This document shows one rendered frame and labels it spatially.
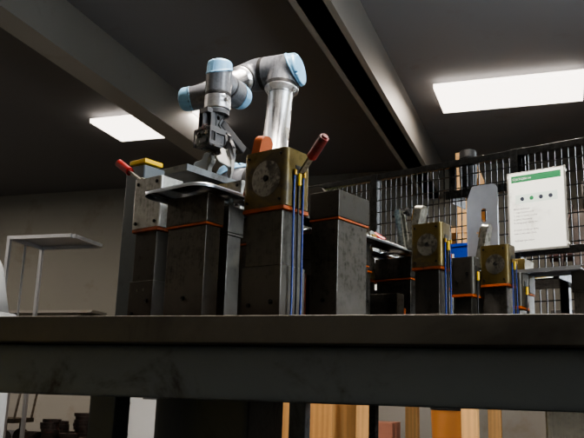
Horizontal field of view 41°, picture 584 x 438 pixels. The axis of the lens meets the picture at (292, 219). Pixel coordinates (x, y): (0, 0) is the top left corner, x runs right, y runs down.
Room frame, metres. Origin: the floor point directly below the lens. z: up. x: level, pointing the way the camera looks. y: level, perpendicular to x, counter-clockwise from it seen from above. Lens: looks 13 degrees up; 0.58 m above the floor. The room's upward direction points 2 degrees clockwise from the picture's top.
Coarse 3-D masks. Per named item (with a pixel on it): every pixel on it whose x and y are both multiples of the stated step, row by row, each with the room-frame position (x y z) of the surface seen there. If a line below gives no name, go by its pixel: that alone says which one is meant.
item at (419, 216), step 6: (414, 210) 2.01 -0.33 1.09; (420, 210) 2.00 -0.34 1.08; (426, 210) 2.02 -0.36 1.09; (414, 216) 2.01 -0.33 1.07; (420, 216) 2.00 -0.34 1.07; (426, 216) 2.03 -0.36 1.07; (414, 222) 2.01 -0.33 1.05; (420, 222) 2.01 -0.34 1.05; (408, 240) 2.02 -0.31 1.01; (408, 246) 2.02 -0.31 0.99
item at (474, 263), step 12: (456, 264) 2.16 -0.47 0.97; (468, 264) 2.13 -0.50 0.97; (456, 276) 2.16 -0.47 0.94; (468, 276) 2.13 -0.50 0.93; (456, 288) 2.16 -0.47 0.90; (468, 288) 2.14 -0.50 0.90; (456, 300) 2.17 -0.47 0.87; (468, 300) 2.14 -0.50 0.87; (456, 312) 2.17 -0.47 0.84; (468, 312) 2.14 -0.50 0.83
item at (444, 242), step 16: (416, 224) 1.99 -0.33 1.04; (432, 224) 1.97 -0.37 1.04; (448, 224) 1.98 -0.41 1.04; (416, 240) 1.99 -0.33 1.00; (432, 240) 1.96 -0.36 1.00; (448, 240) 1.98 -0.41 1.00; (416, 256) 1.99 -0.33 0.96; (432, 256) 1.97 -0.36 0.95; (448, 256) 1.98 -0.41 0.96; (416, 272) 2.00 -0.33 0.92; (432, 272) 1.97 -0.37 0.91; (448, 272) 1.97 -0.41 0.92; (416, 288) 2.00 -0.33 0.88; (432, 288) 1.97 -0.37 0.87; (448, 288) 1.97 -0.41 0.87; (416, 304) 2.00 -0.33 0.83; (432, 304) 1.97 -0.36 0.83; (448, 304) 1.97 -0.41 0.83
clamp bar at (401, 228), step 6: (396, 210) 2.51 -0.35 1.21; (402, 210) 2.52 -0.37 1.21; (408, 210) 2.50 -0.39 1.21; (396, 216) 2.51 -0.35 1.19; (402, 216) 2.53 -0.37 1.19; (396, 222) 2.51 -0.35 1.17; (402, 222) 2.53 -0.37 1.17; (396, 228) 2.51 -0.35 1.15; (402, 228) 2.51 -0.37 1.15; (402, 234) 2.50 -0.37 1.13; (402, 240) 2.50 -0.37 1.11
